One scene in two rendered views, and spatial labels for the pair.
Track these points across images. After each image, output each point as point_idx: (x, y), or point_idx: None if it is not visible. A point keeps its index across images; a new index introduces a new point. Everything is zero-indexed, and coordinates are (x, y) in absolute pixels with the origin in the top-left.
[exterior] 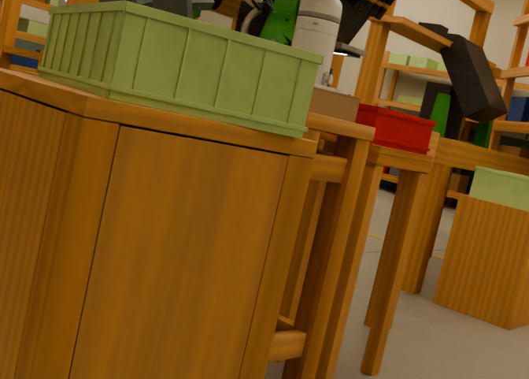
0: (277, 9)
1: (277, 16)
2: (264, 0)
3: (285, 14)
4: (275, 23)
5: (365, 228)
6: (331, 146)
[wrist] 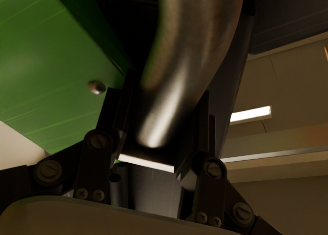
0: (98, 106)
1: (50, 84)
2: (180, 140)
3: (25, 108)
4: (7, 51)
5: None
6: None
